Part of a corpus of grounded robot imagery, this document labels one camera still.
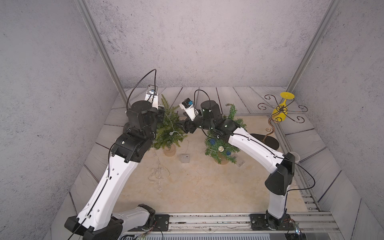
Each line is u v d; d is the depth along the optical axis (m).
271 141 1.04
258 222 0.73
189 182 0.87
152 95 0.47
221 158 0.82
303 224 0.73
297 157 0.77
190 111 0.62
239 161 0.95
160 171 0.88
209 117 0.56
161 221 0.73
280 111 0.81
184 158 0.89
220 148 0.74
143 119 0.42
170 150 0.96
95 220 0.36
